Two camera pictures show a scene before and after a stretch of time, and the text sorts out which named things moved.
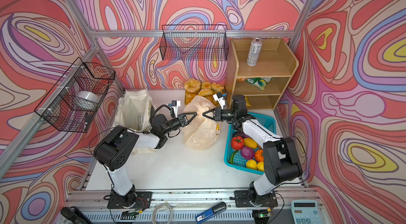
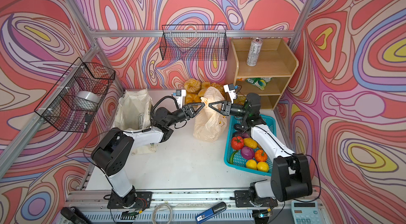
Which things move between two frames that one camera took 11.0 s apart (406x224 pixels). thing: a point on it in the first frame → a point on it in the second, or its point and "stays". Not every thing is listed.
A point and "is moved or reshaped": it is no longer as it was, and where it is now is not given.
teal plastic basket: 239,161 stays
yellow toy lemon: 251,164 stays
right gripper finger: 213,118 → 221,111
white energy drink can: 141,117 stays
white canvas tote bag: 134,110 stays
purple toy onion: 247,153 stays
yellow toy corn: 250,142 stays
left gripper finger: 194,114 → 193,104
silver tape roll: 87,100 stays
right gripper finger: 213,110 → 222,102
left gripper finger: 186,122 → 197,111
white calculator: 305,211 stays
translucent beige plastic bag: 201,132 is moved or reshaped
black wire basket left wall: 74,100 stays
